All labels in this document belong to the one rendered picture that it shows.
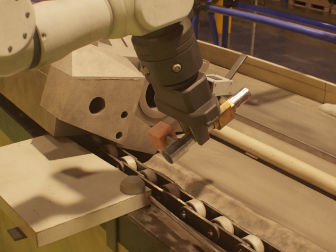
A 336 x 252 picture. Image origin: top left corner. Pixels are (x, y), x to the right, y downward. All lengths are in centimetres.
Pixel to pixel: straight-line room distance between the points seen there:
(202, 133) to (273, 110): 60
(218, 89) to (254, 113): 57
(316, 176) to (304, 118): 40
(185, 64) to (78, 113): 25
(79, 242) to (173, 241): 31
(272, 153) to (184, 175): 19
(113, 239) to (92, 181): 11
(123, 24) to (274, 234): 42
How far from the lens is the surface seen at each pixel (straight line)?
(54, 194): 77
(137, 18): 57
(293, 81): 153
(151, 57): 66
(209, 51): 178
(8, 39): 45
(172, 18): 61
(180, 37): 65
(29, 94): 105
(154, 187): 81
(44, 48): 51
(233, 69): 80
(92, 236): 91
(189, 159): 100
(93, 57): 87
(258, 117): 127
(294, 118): 131
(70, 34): 53
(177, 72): 67
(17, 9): 46
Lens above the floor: 118
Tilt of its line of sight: 22 degrees down
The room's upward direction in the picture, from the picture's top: 3 degrees clockwise
